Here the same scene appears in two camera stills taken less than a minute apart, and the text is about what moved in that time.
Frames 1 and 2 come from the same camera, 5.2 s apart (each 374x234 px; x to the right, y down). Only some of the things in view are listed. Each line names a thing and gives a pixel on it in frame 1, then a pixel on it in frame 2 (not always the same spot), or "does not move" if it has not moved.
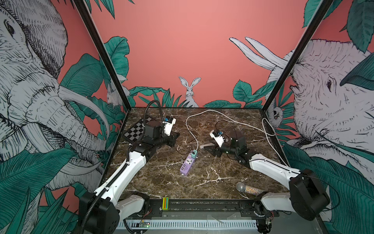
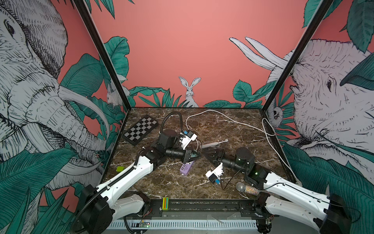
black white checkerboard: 138,130 does not move
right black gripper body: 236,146 -> 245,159
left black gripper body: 164,140 -> 176,152
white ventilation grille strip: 203,224 does not move
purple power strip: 187,165 does not move
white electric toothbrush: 202,146 does not move
